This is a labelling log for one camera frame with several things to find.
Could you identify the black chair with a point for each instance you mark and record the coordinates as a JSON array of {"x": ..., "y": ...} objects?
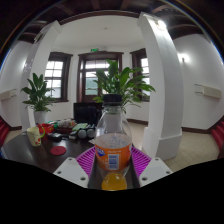
[{"x": 85, "y": 113}]

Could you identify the green exit sign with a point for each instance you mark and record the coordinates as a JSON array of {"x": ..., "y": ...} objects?
[{"x": 94, "y": 50}]

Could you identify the red box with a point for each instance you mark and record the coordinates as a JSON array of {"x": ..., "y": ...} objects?
[{"x": 48, "y": 127}]

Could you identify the clear orange drink bottle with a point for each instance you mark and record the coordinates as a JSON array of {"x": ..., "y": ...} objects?
[{"x": 113, "y": 146}]

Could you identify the small potted leafy plant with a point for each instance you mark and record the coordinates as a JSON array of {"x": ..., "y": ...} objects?
[{"x": 40, "y": 116}]

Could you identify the green book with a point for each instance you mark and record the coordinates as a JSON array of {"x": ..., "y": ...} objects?
[{"x": 80, "y": 126}]

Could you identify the flat round red coaster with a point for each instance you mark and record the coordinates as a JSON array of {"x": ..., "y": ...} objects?
[{"x": 58, "y": 150}]

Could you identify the grey ball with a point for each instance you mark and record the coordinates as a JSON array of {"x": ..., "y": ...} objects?
[
  {"x": 90, "y": 132},
  {"x": 82, "y": 133}
]

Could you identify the flat black device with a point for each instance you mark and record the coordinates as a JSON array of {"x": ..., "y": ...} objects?
[{"x": 54, "y": 136}]

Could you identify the dark wooden glazed door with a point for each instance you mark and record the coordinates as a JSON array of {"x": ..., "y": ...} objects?
[{"x": 87, "y": 83}]

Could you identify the wall lamp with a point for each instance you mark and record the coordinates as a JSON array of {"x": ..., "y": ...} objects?
[{"x": 183, "y": 58}]

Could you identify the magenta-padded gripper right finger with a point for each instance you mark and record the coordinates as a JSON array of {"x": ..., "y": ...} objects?
[{"x": 155, "y": 171}]

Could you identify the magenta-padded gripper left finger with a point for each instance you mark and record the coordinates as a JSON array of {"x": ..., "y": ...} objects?
[{"x": 71, "y": 171}]

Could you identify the red sofa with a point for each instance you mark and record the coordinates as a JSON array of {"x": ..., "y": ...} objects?
[
  {"x": 218, "y": 133},
  {"x": 3, "y": 131}
]

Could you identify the cream paper cup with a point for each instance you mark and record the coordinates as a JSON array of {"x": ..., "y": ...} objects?
[{"x": 34, "y": 136}]

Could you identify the dark framed window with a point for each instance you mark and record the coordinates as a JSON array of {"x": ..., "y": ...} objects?
[
  {"x": 145, "y": 66},
  {"x": 53, "y": 80}
]

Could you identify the large potted leafy plant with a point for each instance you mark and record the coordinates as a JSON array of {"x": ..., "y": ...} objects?
[{"x": 120, "y": 81}]

